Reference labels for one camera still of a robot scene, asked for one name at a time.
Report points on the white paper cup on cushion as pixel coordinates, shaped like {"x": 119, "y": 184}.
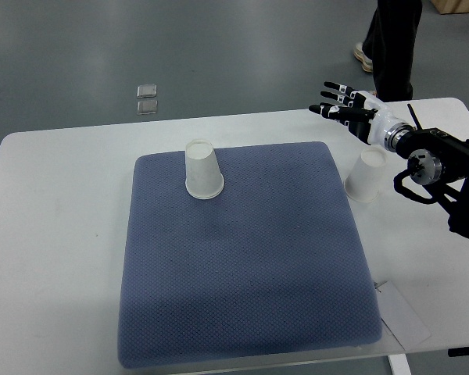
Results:
{"x": 204, "y": 179}

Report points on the white table leg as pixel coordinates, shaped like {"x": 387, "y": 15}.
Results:
{"x": 399, "y": 364}

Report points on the white paper cup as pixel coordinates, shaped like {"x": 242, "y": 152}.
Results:
{"x": 364, "y": 181}
{"x": 204, "y": 179}

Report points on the person in black trousers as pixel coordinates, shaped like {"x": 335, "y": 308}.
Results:
{"x": 388, "y": 49}

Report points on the wooden box corner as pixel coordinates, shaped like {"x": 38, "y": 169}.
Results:
{"x": 446, "y": 7}

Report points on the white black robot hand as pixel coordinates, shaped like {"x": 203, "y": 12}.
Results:
{"x": 366, "y": 117}

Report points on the blue textured cushion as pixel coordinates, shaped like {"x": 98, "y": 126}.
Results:
{"x": 273, "y": 264}

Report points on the upper metal floor plate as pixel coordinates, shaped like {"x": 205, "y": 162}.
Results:
{"x": 147, "y": 91}

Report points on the white paper tag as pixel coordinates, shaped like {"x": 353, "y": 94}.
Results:
{"x": 399, "y": 317}

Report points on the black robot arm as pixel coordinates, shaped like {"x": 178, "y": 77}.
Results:
{"x": 437, "y": 170}

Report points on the black table control panel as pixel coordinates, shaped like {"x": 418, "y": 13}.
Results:
{"x": 458, "y": 352}

